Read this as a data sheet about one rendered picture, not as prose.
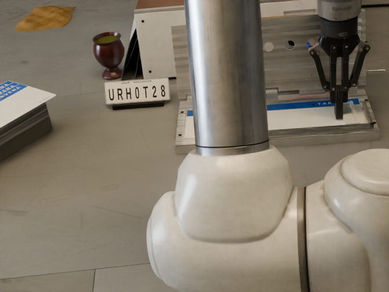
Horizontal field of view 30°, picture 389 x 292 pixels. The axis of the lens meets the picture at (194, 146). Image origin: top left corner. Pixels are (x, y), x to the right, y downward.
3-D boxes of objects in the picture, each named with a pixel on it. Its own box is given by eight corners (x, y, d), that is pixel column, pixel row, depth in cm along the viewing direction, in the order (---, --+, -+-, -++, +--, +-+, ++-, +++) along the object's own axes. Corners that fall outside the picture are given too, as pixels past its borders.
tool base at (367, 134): (176, 154, 159) (174, 139, 157) (180, 108, 177) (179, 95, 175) (380, 140, 156) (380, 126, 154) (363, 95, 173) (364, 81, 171)
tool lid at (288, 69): (171, 26, 166) (171, 24, 168) (179, 105, 173) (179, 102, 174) (365, 10, 163) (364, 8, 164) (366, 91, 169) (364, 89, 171)
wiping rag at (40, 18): (63, 30, 229) (62, 25, 228) (10, 32, 231) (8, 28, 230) (80, 4, 247) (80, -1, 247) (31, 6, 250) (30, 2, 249)
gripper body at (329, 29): (320, 22, 146) (320, 65, 151) (363, 19, 145) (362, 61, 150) (316, 9, 152) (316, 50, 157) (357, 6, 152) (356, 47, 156)
